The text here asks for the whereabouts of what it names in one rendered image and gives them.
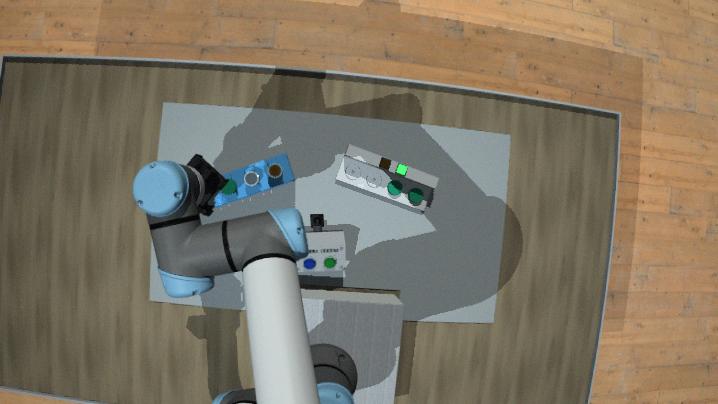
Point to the blue four-tube rack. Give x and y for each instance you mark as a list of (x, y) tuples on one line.
[(266, 181)]

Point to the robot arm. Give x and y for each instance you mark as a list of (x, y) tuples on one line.
[(265, 247)]

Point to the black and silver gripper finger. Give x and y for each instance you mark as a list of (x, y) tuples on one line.
[(207, 210)]

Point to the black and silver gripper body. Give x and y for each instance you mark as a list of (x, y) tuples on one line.
[(213, 180)]

